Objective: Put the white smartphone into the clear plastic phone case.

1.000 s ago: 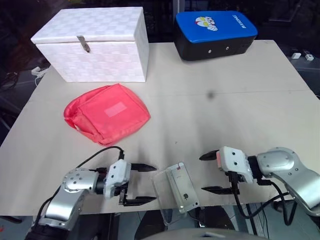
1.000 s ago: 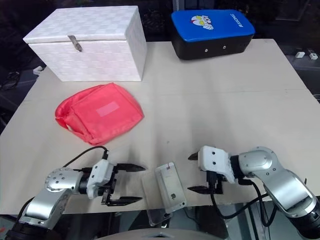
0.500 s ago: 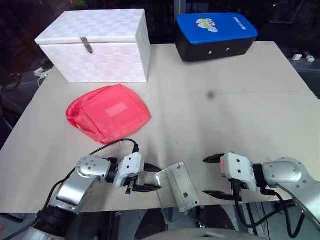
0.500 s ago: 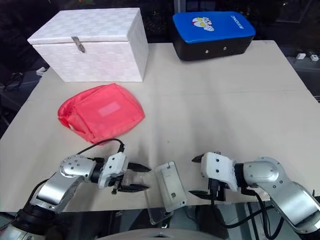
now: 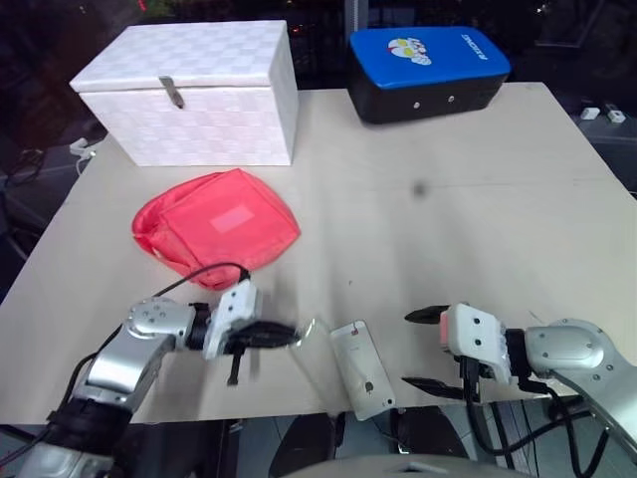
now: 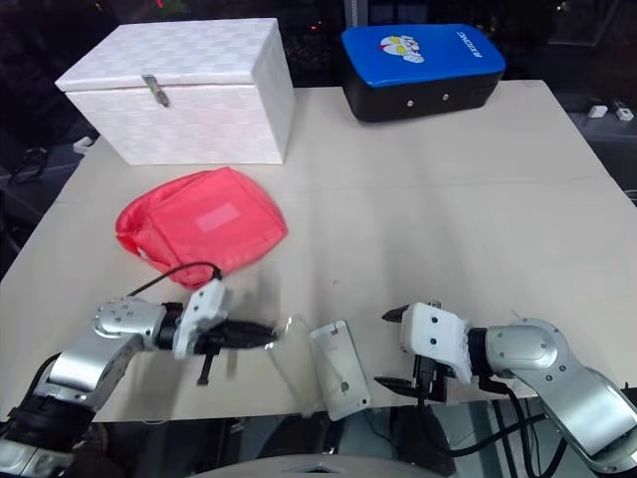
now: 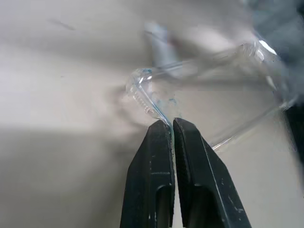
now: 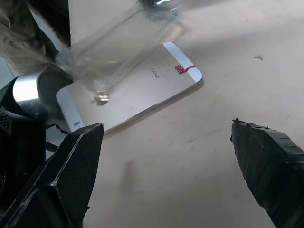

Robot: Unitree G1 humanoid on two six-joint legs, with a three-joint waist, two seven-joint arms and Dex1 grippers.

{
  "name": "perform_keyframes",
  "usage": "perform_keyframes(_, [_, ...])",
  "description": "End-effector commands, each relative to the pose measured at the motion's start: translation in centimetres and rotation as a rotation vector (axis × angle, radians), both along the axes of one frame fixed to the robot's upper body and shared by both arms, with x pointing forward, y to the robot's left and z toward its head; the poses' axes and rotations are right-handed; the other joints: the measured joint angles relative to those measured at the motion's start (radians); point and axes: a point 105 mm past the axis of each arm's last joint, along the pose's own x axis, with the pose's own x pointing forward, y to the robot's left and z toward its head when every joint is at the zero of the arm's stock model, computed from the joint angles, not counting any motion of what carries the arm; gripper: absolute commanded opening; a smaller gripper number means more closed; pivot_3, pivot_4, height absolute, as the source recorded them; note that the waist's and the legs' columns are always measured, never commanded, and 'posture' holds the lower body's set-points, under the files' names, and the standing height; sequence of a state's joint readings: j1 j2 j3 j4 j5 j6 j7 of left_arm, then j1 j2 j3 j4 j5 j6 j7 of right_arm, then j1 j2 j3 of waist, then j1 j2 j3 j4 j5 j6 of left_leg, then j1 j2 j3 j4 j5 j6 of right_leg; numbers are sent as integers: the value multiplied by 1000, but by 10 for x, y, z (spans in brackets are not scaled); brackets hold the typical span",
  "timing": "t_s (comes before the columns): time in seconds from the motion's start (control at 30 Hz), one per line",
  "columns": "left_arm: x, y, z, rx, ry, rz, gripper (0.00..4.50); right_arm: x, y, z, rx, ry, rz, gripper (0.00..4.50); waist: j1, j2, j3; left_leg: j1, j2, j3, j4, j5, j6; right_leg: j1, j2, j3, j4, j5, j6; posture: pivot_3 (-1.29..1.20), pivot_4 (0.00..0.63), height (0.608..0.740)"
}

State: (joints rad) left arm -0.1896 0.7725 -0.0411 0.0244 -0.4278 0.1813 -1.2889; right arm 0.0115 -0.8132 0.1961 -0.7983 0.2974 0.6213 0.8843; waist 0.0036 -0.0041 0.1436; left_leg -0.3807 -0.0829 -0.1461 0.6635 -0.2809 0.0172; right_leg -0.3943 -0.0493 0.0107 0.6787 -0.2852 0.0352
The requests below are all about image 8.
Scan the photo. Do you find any silver and black robot body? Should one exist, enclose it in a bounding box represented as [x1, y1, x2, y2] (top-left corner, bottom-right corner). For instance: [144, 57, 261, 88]
[0, 70, 75, 198]

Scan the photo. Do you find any brown fuzzy fabric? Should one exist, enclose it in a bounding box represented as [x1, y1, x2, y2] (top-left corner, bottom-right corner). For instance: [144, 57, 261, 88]
[0, 0, 72, 75]

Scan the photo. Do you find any white smartphone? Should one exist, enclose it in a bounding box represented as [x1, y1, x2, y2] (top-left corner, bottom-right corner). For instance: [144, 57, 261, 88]
[56, 42, 203, 133]

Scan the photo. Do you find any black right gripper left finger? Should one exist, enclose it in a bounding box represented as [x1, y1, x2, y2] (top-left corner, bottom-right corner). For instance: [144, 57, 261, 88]
[0, 123, 105, 228]

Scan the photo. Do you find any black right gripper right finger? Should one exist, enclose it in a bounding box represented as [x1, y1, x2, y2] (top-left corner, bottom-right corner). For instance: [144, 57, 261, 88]
[229, 118, 304, 228]

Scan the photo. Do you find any clear plastic bottle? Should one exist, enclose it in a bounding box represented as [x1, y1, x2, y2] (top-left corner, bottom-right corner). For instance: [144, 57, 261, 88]
[56, 0, 185, 105]

